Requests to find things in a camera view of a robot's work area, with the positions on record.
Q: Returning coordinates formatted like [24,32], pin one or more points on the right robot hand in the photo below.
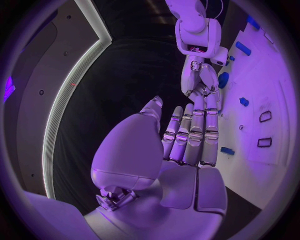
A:
[209,76]

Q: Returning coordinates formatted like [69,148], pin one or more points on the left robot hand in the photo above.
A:
[182,196]

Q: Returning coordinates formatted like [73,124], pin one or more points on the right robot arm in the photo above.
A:
[196,24]

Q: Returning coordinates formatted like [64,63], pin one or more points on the white task board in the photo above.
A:
[257,168]

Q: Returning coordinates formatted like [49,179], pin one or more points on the small blue peg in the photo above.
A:
[231,58]

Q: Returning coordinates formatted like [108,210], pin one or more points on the long blue cylinder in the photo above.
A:
[243,48]

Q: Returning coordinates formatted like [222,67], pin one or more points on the short blue cylinder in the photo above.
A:
[227,150]

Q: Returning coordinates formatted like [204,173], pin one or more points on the blue block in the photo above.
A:
[253,22]

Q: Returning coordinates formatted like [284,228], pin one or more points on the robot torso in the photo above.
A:
[35,112]

